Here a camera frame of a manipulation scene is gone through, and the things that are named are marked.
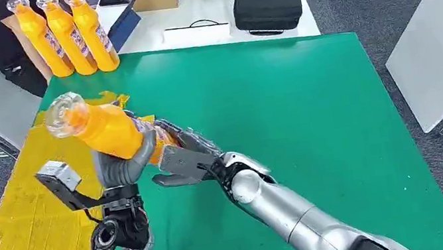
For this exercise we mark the black smartphone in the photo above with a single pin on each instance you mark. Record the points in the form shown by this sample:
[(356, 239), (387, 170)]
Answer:
[(113, 0)]

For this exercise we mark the orange drink bottle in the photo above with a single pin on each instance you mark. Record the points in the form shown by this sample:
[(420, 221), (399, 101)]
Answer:
[(93, 33), (40, 41), (67, 37), (106, 129)]

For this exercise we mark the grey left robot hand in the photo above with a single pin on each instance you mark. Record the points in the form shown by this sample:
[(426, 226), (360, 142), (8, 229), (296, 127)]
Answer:
[(120, 171)]

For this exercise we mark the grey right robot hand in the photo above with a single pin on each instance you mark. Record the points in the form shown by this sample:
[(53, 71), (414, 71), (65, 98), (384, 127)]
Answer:
[(192, 139)]

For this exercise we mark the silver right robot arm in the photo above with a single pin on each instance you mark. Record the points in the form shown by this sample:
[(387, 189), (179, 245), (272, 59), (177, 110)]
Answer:
[(298, 218)]

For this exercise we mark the yellow plastic sheet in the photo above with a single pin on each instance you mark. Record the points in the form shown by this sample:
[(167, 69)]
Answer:
[(21, 235)]

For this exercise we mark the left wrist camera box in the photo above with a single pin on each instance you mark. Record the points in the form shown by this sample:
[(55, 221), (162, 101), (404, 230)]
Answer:
[(60, 174)]

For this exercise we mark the green table mat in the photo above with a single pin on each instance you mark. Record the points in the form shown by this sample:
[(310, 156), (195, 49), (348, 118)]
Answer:
[(288, 95)]

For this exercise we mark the black zip case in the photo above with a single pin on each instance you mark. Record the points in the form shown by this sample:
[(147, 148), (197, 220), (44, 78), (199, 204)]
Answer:
[(267, 7)]

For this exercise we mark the blue tablet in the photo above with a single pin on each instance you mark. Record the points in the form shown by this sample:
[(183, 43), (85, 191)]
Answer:
[(126, 27)]

